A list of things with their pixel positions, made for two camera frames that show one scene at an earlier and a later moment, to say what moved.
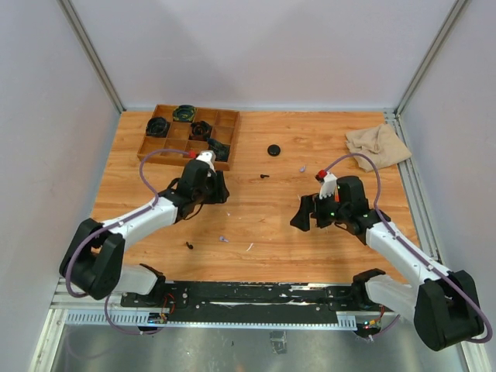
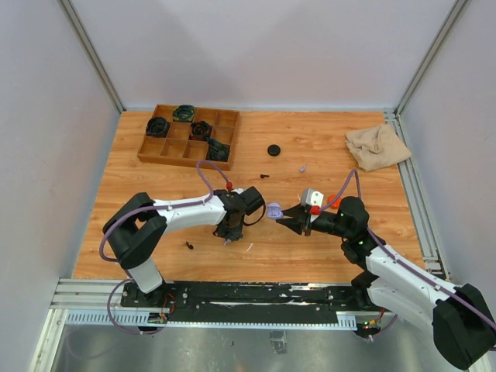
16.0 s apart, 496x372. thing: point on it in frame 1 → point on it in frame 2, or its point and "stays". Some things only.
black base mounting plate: (255, 303) stays
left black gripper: (220, 192) → (232, 234)
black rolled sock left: (156, 127) stays
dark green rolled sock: (221, 150) stays
